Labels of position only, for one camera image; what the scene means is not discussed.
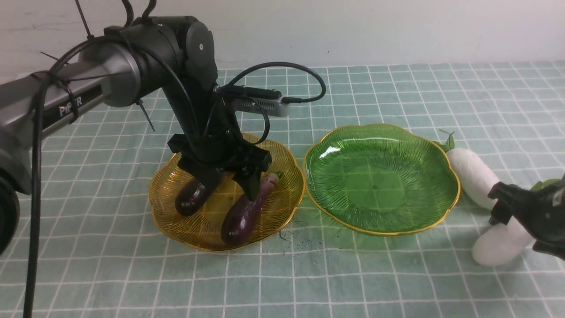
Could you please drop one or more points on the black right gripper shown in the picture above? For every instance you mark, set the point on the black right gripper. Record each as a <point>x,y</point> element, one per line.
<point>538,212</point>

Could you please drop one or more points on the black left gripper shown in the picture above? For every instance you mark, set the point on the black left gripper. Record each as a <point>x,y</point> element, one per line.
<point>205,157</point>

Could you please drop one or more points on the purple eggplant green stem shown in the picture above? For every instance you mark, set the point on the purple eggplant green stem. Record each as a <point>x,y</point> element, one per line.
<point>242,217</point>

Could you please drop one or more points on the purple eggplant beige stem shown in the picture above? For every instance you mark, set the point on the purple eggplant beige stem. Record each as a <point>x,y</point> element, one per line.
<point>193,197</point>

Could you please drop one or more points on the white radish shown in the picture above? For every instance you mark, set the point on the white radish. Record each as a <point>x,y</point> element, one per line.
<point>496,247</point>
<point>476,178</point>

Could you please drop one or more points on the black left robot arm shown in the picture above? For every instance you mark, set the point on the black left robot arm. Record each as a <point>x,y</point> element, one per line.
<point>176,54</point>

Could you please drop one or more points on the amber glass plate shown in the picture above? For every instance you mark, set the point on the amber glass plate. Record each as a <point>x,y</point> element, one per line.
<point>202,230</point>

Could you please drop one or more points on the green glass plate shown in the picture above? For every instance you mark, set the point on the green glass plate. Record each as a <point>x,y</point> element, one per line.
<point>381,179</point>

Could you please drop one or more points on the green checkered tablecloth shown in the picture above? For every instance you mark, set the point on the green checkered tablecloth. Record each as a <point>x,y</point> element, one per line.
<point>101,255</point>

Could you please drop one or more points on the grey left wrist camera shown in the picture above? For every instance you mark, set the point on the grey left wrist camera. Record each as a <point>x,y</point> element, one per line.
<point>257,101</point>

